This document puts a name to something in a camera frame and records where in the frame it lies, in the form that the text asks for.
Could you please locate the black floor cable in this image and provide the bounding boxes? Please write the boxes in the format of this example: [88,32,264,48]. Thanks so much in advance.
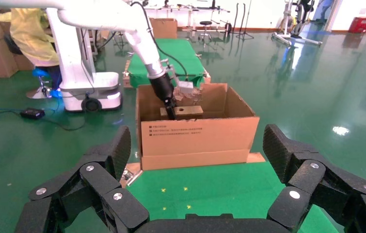
[0,109,85,132]

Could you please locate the white robot body with base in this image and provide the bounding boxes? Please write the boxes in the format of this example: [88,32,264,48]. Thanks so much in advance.
[46,8,122,113]

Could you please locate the green tablecloth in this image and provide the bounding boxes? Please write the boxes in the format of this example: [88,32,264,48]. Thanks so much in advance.
[126,161,341,233]

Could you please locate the white exercise frame equipment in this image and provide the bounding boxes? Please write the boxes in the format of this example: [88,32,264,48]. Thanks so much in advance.
[271,0,323,47]

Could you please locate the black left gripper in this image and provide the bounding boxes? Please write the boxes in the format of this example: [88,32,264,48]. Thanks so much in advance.
[150,73,177,120]

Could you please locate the small brown cardboard box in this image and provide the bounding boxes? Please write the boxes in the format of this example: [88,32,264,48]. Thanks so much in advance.
[160,105,204,121]

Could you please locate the large open brown carton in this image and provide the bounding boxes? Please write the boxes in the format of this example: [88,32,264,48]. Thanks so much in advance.
[135,83,260,171]

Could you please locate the closed brown cardboard box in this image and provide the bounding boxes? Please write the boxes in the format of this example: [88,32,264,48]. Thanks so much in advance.
[149,17,178,39]

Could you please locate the long white work table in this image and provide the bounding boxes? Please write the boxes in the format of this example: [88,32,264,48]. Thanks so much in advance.
[144,4,231,33]

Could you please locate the black tripod stands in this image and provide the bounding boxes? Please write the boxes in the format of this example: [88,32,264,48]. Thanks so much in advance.
[232,3,254,41]

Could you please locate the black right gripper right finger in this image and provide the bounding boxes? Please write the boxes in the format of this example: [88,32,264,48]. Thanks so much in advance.
[262,123,366,233]

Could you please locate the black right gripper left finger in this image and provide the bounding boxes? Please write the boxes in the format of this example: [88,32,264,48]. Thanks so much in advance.
[16,125,150,233]

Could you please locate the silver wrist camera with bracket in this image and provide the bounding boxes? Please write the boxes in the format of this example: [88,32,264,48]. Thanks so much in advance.
[169,64,195,96]

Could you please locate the red box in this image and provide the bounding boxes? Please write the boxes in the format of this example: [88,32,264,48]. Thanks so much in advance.
[348,17,366,34]

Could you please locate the black power box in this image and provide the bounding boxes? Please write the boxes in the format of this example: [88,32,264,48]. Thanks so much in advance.
[19,108,45,120]

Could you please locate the black round stool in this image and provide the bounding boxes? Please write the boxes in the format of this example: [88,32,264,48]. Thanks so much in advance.
[199,20,213,42]

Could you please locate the person in yellow coat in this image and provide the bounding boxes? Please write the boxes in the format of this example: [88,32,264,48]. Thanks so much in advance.
[0,8,63,97]

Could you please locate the green cloth covered table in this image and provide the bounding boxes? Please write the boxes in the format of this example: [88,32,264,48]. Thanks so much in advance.
[127,38,207,88]

